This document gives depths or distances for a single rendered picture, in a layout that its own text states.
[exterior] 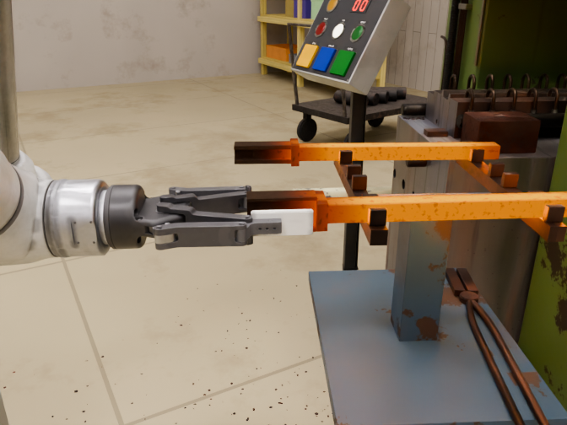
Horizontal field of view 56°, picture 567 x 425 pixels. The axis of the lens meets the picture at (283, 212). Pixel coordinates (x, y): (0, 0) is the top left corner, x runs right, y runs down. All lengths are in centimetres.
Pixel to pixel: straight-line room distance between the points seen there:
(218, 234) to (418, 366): 39
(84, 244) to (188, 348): 145
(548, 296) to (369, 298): 38
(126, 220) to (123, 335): 157
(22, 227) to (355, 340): 51
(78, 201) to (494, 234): 82
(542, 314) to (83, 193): 91
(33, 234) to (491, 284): 90
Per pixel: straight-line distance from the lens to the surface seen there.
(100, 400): 190
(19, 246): 64
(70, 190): 64
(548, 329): 120
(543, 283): 119
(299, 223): 61
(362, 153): 87
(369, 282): 102
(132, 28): 783
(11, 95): 119
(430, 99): 136
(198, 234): 58
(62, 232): 63
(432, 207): 66
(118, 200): 62
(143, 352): 207
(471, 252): 116
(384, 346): 86
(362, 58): 160
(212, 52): 819
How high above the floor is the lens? 121
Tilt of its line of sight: 23 degrees down
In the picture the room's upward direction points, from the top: straight up
